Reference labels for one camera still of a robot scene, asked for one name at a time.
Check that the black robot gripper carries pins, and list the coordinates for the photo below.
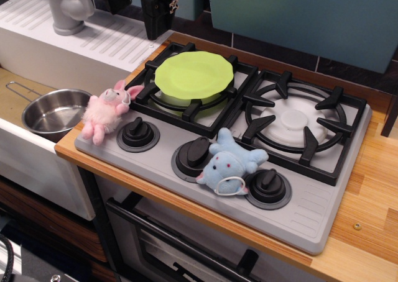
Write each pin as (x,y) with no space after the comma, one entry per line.
(158,16)

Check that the lime green plastic plate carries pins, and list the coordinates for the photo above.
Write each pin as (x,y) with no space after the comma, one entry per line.
(194,75)

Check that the grey toy faucet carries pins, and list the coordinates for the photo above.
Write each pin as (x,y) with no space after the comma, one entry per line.
(69,15)

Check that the left black burner grate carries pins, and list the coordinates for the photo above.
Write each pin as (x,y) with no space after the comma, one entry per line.
(200,116)

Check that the black burner grate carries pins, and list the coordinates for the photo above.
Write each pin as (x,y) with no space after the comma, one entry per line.
(344,116)
(200,116)

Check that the pink stuffed bunny toy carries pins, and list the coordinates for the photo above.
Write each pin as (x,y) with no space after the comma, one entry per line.
(103,113)

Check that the left black stove knob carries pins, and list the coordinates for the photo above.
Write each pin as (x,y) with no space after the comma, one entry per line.
(138,136)

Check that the black stove knob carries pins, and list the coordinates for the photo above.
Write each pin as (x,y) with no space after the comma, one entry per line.
(268,190)
(189,160)
(138,136)

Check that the white toy sink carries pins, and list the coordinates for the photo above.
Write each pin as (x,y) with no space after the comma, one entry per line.
(107,50)

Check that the stainless steel pot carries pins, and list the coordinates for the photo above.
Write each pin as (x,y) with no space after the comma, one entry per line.
(54,114)

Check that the middle black stove knob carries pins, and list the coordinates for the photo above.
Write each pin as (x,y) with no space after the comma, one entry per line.
(189,160)

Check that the blue stuffed hippo toy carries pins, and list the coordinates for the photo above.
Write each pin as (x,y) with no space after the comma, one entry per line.
(224,173)

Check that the white right burner disc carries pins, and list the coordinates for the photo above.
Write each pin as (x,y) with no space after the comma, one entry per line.
(292,116)

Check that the right black burner grate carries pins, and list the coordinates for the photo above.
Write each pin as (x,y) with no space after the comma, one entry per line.
(344,116)

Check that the grey toy stove top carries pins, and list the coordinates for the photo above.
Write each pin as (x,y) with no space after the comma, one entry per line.
(305,222)

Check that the right black stove knob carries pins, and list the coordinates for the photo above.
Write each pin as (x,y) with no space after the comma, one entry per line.
(268,190)

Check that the teal cabinet box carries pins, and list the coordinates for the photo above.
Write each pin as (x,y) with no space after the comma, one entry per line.
(361,33)

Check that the toy oven door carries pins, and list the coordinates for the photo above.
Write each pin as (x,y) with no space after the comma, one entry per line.
(169,246)

